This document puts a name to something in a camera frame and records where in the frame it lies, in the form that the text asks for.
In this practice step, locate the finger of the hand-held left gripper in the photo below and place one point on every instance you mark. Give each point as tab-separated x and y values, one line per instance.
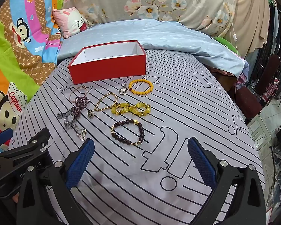
36	143
1	135

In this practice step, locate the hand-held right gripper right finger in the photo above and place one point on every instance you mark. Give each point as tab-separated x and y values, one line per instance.
201	160

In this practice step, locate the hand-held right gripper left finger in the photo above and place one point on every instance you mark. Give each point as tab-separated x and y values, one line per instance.
80	164

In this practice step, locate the thin gold bangle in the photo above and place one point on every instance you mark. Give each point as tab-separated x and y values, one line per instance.
71	96

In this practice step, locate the red cardboard box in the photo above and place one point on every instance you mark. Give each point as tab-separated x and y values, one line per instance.
107	70

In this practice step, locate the colourful cartoon monkey blanket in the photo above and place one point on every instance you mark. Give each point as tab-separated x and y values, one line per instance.
18	63

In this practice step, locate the dark red chair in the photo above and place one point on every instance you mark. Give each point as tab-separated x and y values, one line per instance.
245	100

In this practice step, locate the plaid cloth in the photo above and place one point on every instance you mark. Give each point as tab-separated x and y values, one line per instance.
242	79

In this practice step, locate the green cushion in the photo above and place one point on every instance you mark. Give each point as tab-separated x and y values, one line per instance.
227	41

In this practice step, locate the pink bunny pillow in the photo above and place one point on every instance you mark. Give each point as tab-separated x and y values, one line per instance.
70	21

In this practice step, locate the light blue quilt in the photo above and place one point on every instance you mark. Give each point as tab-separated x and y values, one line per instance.
166	35

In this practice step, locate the beige curtain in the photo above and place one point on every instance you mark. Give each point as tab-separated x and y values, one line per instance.
248	16

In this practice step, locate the hanging clothes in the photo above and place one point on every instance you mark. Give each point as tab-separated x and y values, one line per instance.
275	28

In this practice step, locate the grey floral quilt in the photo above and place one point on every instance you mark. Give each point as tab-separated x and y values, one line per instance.
121	0

